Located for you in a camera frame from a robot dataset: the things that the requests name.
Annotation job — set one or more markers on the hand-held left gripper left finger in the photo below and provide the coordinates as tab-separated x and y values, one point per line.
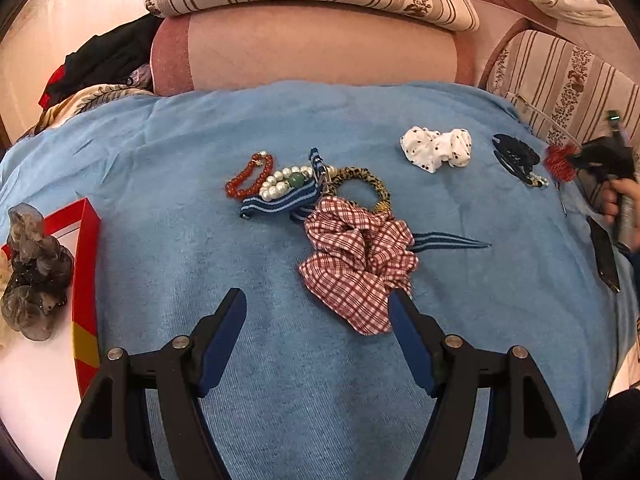
227	340

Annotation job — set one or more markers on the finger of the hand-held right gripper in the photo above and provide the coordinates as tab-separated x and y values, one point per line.
587	159

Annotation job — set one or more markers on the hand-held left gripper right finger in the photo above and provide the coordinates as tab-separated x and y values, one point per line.
407	340

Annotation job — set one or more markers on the dark red dotted scrunchie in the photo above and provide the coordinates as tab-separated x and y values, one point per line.
557	162

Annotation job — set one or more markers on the red checked scrunchie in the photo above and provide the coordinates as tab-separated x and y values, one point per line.
345	240

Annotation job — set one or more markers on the blue striped ribbon bow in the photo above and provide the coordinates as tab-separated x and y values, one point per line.
280	205

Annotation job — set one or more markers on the red rimmed white tray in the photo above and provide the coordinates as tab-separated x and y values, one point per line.
86	285

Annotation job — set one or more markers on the white cherry print scrunchie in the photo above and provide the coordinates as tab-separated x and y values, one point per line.
425	150

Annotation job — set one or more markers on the person's right hand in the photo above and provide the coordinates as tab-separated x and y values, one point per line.
612	202

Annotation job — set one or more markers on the black hair claw clip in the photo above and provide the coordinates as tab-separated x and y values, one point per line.
515	155

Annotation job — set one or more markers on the blue terry blanket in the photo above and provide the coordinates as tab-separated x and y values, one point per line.
300	410

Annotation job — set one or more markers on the grey organza scrunchie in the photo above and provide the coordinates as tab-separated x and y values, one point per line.
35	260

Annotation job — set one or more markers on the dark cloth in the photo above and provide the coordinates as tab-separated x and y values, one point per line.
615	440

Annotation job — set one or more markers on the purple patterned cloth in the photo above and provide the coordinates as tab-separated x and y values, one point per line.
140	77

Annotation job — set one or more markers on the cream patterned scarf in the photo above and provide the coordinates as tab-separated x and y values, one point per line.
90	97

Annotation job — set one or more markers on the pink sofa cushion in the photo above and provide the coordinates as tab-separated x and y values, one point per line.
300	50

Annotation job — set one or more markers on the black clothes pile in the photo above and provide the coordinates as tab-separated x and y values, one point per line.
115	55

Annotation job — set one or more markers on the red cloth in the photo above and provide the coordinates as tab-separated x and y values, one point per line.
52	87

